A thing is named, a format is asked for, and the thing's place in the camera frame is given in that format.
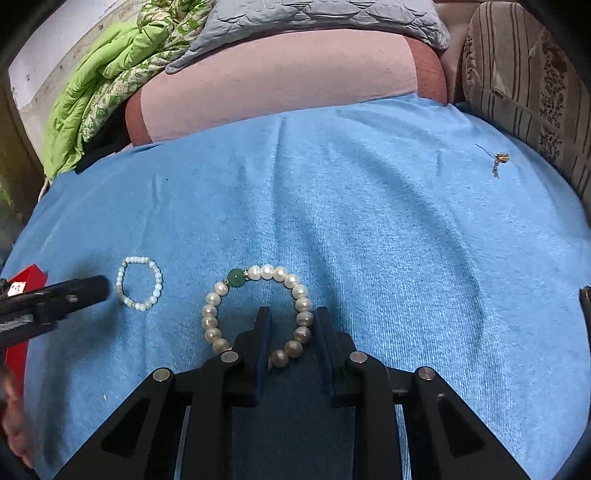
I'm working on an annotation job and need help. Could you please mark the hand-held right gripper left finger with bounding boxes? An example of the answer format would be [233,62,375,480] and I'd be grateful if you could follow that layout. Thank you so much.
[53,306,273,480]

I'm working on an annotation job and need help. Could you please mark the grey quilted blanket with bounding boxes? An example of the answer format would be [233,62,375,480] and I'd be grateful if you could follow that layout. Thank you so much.
[165,0,452,75]

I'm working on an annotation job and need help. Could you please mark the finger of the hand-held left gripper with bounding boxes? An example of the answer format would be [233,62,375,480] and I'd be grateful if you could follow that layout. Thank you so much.
[36,275,110,325]

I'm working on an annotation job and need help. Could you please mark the person's left hand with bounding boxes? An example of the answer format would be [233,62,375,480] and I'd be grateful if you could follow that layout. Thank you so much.
[0,369,35,467]

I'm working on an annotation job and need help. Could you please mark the dark cloth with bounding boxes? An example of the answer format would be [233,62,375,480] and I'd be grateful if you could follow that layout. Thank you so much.
[76,117,134,174]

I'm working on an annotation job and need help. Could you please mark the small metal charm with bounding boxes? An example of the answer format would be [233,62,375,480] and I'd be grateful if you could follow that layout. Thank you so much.
[475,144,511,180]

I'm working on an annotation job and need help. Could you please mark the striped floral pillow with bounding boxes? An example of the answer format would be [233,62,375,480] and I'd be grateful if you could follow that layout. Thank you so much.
[463,1,591,204]

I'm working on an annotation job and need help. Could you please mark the small pale bead bracelet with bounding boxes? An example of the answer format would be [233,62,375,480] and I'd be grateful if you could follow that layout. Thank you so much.
[115,256,164,312]

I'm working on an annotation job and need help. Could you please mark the blue bed sheet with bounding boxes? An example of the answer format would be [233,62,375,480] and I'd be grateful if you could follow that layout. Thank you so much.
[0,95,587,480]

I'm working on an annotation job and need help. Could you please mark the pearl bracelet with green bead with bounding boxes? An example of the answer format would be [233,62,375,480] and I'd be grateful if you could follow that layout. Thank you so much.
[201,264,315,369]

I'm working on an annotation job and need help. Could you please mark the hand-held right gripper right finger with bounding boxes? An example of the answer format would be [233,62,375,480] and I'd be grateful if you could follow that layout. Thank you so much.
[315,306,532,480]

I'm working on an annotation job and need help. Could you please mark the pink bolster pillow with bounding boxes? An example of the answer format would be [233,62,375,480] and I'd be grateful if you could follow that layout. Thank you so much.
[124,28,448,148]

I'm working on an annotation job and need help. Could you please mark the red plastic tray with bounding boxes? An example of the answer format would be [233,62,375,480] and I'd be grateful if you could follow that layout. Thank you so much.
[0,264,49,393]

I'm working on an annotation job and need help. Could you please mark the green patterned quilt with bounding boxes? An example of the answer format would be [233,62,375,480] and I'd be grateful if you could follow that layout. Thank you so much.
[44,0,218,181]

